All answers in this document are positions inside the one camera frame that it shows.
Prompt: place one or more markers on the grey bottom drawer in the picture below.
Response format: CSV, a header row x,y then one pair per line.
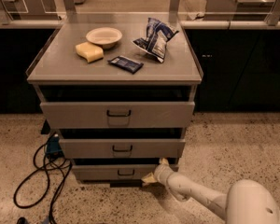
x,y
112,172

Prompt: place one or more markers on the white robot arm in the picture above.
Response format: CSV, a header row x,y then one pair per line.
x,y
246,202

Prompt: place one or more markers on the grey drawer cabinet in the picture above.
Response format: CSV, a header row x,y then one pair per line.
x,y
62,76

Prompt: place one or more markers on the blue power box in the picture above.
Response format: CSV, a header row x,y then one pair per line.
x,y
53,148

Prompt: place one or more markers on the background steel counter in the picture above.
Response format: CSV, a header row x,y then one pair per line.
x,y
237,10

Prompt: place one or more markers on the blue white chip bag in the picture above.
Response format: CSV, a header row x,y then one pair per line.
x,y
158,35

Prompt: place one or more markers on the yellow sponge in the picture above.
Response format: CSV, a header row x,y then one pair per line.
x,y
89,52

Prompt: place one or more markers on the grey middle drawer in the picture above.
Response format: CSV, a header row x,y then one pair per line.
x,y
122,148

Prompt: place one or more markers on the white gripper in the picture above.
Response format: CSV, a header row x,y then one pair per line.
x,y
161,173

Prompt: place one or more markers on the small dark blue packet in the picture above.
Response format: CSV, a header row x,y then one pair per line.
x,y
126,64

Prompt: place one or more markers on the grey rail ledge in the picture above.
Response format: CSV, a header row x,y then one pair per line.
x,y
196,25

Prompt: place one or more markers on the white bowl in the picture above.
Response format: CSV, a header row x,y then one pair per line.
x,y
105,37

